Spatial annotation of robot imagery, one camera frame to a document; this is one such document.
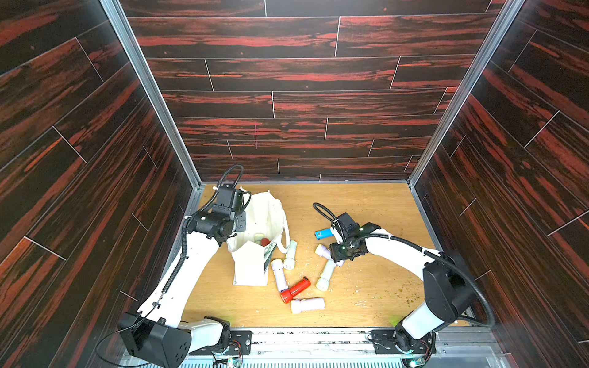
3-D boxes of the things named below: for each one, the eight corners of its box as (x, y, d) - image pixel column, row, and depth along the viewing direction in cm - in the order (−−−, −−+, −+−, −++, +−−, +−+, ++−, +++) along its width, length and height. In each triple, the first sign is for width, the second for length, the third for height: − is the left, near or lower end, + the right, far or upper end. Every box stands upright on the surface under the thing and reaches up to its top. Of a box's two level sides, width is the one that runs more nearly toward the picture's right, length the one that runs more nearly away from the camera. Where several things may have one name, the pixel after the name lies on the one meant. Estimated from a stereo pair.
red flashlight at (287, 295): (284, 305, 82) (284, 303, 80) (278, 295, 85) (278, 292, 83) (312, 287, 86) (312, 285, 84) (305, 278, 89) (306, 275, 87)
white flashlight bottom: (290, 314, 81) (290, 313, 79) (289, 301, 84) (289, 299, 82) (325, 311, 81) (325, 309, 80) (323, 298, 84) (323, 296, 83)
